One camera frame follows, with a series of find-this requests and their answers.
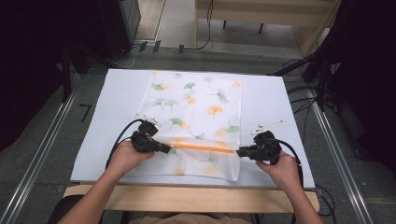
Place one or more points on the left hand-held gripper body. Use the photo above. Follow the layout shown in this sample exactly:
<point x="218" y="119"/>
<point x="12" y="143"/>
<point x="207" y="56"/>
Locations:
<point x="142" y="140"/>

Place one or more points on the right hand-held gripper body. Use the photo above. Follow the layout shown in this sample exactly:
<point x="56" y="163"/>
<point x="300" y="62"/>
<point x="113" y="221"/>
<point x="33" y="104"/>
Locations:
<point x="267" y="149"/>

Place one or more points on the white leaf print cloth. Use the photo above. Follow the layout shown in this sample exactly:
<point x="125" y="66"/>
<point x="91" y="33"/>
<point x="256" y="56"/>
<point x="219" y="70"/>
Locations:
<point x="196" y="109"/>

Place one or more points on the person's left hand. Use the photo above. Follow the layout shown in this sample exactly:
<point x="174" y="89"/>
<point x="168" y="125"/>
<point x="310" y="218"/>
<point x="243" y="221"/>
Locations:
<point x="124" y="160"/>

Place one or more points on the person's right hand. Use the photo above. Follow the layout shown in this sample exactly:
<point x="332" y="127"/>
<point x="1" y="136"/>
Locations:
<point x="285" y="172"/>

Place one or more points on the white board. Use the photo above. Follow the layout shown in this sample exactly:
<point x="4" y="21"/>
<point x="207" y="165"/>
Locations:
<point x="267" y="99"/>

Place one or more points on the wooden table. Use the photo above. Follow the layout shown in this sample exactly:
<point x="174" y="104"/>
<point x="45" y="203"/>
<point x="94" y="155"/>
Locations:
<point x="193" y="199"/>

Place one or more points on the black metal stand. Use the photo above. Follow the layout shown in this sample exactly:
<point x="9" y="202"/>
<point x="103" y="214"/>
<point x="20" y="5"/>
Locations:
<point x="320" y="81"/>
<point x="66" y="74"/>

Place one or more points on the black cabinet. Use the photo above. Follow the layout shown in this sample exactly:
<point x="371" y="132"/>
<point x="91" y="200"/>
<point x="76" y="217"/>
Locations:
<point x="123" y="28"/>

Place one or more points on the dark curtain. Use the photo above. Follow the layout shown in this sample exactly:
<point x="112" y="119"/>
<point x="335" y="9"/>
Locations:
<point x="367" y="77"/>
<point x="31" y="62"/>

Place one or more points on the light wooden bench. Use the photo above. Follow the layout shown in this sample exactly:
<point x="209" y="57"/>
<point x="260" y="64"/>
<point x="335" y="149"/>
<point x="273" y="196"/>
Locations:
<point x="264" y="12"/>

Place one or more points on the metal floor rail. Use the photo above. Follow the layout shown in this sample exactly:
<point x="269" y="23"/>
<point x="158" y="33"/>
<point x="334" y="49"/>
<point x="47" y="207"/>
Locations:
<point x="40" y="146"/>
<point x="339" y="161"/>

